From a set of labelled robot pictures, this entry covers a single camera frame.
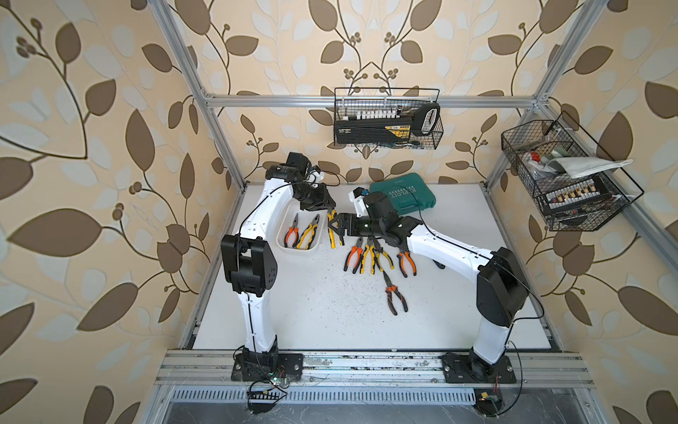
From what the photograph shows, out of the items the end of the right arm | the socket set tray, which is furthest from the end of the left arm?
the socket set tray

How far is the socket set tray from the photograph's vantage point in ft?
2.15

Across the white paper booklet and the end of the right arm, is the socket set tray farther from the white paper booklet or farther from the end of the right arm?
the end of the right arm

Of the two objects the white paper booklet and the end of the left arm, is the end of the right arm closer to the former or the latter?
the end of the left arm
